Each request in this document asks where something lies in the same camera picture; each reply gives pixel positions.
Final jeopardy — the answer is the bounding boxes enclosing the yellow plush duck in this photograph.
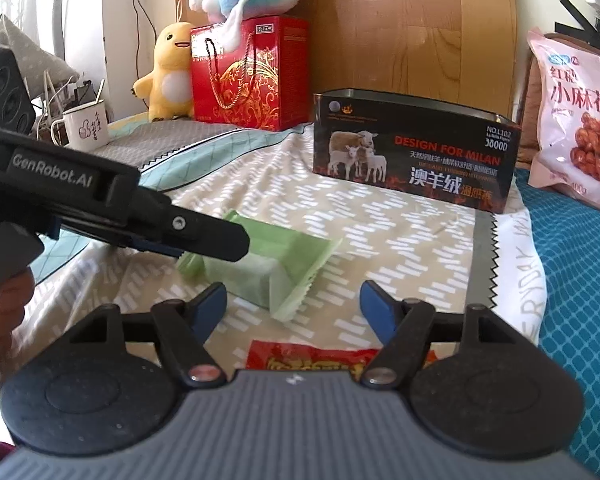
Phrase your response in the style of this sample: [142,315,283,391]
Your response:
[132,21,196,122]

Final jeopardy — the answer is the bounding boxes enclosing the teal patterned sheet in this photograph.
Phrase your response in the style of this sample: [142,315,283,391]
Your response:
[515,167,600,476]

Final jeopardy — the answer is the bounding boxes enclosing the white cables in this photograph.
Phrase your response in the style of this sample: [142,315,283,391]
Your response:
[34,74,81,127]

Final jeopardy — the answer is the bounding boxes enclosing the person's left hand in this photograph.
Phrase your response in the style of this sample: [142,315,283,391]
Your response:
[0,266,36,380]

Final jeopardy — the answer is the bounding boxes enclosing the white enamel mug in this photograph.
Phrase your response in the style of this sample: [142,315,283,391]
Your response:
[50,100,110,150]

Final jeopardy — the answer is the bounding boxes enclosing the pale teal checked blanket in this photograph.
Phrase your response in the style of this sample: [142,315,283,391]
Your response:
[30,127,293,281]

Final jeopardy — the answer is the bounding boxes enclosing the red gift bag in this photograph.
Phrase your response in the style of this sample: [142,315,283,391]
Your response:
[190,15,311,132]

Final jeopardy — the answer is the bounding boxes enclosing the beige patterned blanket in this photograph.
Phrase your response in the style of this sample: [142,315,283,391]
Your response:
[0,122,548,386]

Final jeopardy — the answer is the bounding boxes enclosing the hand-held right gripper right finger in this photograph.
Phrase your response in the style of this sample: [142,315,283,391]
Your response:
[359,280,518,388]

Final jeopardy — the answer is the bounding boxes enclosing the grey bedding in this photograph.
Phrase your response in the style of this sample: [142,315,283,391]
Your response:
[87,115,231,166]

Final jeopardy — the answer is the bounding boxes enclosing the grey patterned cushion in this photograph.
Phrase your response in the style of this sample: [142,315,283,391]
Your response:
[0,12,81,91]

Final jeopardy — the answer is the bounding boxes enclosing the black tin box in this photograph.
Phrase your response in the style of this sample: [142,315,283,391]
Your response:
[312,88,523,215]

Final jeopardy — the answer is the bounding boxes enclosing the black tape cross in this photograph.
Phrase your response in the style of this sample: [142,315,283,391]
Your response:
[555,0,600,61]

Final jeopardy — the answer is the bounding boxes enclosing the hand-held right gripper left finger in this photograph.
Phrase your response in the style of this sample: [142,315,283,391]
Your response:
[72,282,228,388]

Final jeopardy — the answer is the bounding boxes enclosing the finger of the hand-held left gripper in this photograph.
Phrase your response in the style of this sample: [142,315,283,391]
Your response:
[112,239,186,260]
[130,186,251,262]

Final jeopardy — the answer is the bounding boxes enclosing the pale green packet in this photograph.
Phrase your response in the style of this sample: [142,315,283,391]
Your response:
[175,209,344,323]

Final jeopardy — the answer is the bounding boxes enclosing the large pink snack bag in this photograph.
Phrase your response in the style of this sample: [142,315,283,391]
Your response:
[526,29,600,217]

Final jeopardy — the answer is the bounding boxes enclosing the wooden headboard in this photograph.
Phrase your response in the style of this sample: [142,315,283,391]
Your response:
[172,0,518,126]

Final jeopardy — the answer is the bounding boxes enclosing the red snack packet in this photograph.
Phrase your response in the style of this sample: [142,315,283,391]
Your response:
[245,340,438,372]

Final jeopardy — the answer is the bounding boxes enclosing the black wall cable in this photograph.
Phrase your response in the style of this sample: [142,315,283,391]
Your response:
[124,0,155,92]

